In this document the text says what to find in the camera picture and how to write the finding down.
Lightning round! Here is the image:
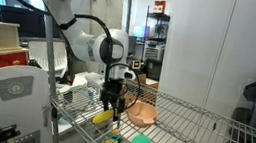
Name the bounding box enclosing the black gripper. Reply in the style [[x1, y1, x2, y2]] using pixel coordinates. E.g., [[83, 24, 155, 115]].
[[96, 76, 131, 124]]

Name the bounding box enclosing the yellow toy corn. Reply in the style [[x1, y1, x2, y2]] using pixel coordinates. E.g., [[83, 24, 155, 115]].
[[91, 107, 115, 128]]

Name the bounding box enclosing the white paper box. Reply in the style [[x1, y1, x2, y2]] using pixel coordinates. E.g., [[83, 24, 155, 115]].
[[72, 72, 89, 89]]

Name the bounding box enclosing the brown cardboard box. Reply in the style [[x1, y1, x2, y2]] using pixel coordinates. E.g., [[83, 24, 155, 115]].
[[128, 71, 161, 111]]

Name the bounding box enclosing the white ventilated crate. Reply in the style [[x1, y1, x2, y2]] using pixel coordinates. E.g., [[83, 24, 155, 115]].
[[143, 42, 166, 62]]

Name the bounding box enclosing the white slatted rack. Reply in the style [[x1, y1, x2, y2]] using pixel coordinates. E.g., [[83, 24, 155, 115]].
[[24, 36, 72, 80]]

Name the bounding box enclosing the black shelving unit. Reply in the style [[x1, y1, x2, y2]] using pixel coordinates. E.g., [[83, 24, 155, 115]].
[[137, 6, 172, 82]]

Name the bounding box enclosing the red and white box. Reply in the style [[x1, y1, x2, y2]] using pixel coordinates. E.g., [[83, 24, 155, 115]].
[[152, 0, 167, 15]]

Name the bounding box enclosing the large black monitor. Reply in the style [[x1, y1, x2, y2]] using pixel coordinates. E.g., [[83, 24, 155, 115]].
[[0, 4, 63, 44]]

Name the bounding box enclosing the looped black gripper cable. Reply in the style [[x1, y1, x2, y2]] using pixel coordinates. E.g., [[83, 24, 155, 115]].
[[109, 62, 145, 113]]

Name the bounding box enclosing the metal wire shelving rack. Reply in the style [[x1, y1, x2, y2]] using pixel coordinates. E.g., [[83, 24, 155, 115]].
[[25, 0, 256, 143]]

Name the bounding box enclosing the long black arm cable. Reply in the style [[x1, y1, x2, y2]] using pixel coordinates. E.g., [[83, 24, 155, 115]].
[[0, 0, 122, 80]]

